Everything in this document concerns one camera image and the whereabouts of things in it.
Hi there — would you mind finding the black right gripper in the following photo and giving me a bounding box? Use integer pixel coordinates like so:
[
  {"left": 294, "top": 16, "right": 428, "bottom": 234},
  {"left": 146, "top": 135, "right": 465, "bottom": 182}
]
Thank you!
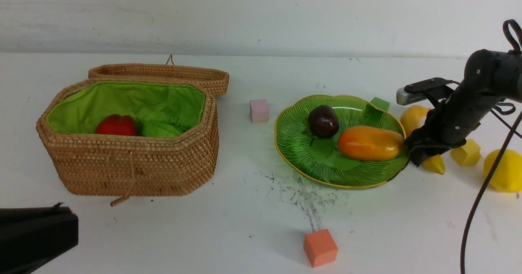
[{"left": 405, "top": 107, "right": 467, "bottom": 167}]

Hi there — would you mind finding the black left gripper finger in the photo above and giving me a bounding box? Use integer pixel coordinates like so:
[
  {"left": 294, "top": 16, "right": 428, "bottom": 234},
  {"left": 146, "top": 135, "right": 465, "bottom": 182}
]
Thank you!
[{"left": 0, "top": 202, "right": 79, "bottom": 274}]

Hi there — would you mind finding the yellow banana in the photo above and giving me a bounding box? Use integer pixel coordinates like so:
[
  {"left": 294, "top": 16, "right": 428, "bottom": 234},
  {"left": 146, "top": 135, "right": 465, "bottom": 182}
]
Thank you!
[{"left": 400, "top": 105, "right": 446, "bottom": 175}]

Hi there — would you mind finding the orange mango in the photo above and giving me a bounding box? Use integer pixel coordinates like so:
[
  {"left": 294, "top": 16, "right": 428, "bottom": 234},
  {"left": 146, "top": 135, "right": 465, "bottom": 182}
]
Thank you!
[{"left": 337, "top": 125, "right": 404, "bottom": 162}]

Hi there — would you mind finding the yellow lemon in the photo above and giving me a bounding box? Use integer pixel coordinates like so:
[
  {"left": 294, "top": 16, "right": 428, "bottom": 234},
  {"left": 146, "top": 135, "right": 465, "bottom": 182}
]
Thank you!
[{"left": 489, "top": 149, "right": 522, "bottom": 193}]

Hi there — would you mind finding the dark purple mangosteen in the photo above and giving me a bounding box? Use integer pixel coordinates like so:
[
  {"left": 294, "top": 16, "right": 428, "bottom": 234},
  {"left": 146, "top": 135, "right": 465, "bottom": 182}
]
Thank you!
[{"left": 303, "top": 105, "right": 339, "bottom": 139}]

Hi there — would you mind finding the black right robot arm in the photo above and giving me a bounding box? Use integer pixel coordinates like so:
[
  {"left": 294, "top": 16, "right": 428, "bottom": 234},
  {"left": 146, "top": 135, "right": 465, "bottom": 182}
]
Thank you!
[{"left": 396, "top": 49, "right": 522, "bottom": 166}]

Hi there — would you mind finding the yellow foam cube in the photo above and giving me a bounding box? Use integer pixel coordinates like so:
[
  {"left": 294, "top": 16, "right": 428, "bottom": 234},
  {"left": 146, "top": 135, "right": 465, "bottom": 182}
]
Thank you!
[{"left": 450, "top": 139, "right": 481, "bottom": 167}]

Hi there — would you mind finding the green foam cube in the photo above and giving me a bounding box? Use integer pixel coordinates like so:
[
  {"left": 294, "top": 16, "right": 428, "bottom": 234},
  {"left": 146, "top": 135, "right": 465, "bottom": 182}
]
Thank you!
[{"left": 370, "top": 97, "right": 390, "bottom": 112}]

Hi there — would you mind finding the green leaf-shaped glass plate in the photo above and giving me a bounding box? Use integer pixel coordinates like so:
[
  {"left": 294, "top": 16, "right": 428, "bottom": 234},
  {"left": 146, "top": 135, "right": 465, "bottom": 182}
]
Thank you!
[{"left": 274, "top": 95, "right": 409, "bottom": 189}]

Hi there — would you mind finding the orange foam cube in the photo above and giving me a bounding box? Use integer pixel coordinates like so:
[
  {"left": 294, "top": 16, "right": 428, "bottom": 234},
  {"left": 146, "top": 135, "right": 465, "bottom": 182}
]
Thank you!
[{"left": 303, "top": 229, "right": 338, "bottom": 268}]

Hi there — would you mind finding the woven wicker basket green lining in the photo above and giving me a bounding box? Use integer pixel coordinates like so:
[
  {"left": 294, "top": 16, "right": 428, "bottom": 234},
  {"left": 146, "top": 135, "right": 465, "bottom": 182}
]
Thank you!
[{"left": 36, "top": 77, "right": 220, "bottom": 207}]

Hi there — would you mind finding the pink foam cube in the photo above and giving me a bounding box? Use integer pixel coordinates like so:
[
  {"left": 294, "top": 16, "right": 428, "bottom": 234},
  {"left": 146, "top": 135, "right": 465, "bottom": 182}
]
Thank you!
[{"left": 250, "top": 99, "right": 269, "bottom": 124}]

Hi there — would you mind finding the woven wicker basket lid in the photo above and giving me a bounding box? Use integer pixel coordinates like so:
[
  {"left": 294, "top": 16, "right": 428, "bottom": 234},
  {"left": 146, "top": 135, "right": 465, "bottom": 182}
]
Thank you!
[{"left": 88, "top": 55, "right": 230, "bottom": 96}]

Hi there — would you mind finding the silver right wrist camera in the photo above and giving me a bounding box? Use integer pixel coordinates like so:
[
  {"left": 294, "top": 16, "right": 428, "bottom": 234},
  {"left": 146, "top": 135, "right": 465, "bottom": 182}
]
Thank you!
[{"left": 396, "top": 77, "right": 459, "bottom": 106}]

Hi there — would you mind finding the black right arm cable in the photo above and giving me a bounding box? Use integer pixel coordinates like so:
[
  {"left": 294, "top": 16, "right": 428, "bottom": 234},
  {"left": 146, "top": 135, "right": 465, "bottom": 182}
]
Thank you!
[{"left": 460, "top": 19, "right": 522, "bottom": 274}]

